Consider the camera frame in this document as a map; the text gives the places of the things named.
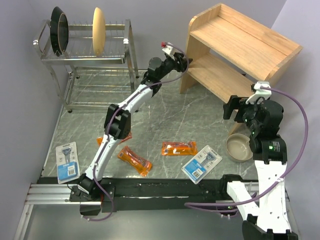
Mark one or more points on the orange razor pack middle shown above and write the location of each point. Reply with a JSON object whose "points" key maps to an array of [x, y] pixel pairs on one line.
{"points": [[141, 165]]}

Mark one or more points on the orange razor pack right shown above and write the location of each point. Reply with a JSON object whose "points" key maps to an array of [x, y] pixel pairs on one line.
{"points": [[170, 148]]}

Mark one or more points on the blue razor blister pack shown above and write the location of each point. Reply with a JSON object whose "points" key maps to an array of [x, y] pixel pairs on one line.
{"points": [[201, 164], [67, 163]]}

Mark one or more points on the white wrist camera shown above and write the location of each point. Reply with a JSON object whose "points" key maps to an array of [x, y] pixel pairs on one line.
{"points": [[168, 49], [261, 91]]}

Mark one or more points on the wooden two-tier shelf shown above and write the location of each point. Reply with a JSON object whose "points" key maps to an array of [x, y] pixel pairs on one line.
{"points": [[226, 46]]}

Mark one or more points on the beige wooden plate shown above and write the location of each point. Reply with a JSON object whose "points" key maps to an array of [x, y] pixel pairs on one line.
{"points": [[98, 32]]}

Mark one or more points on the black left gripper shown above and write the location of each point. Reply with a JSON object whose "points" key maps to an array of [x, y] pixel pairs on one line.
{"points": [[179, 58]]}

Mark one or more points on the metal dish rack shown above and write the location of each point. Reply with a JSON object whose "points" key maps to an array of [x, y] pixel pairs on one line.
{"points": [[83, 79]]}

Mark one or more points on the beige ceramic bowl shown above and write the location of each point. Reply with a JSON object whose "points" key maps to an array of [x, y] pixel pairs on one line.
{"points": [[238, 147]]}

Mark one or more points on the orange razor pack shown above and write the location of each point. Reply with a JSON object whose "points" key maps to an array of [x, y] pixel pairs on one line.
{"points": [[141, 165], [99, 140], [170, 148]]}

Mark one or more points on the aluminium frame rail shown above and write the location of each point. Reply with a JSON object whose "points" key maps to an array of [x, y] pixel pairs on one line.
{"points": [[46, 194]]}

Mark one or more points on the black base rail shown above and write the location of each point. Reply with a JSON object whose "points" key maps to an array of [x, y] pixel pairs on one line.
{"points": [[130, 194]]}

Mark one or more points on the orange razor pack left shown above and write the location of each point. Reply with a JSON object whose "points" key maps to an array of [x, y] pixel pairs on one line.
{"points": [[99, 140]]}

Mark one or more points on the black plate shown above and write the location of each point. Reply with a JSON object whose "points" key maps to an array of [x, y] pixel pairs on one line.
{"points": [[59, 31]]}

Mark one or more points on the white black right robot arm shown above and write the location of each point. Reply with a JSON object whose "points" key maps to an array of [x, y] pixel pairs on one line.
{"points": [[268, 219]]}

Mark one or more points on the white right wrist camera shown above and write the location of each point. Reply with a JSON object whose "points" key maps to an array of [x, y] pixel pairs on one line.
{"points": [[261, 91]]}

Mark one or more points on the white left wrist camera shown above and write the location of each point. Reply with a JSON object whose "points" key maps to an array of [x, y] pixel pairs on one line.
{"points": [[168, 49]]}

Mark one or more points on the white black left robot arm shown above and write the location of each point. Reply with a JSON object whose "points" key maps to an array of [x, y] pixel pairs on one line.
{"points": [[117, 125]]}

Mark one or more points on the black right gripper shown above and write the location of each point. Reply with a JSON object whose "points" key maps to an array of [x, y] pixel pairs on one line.
{"points": [[235, 102]]}

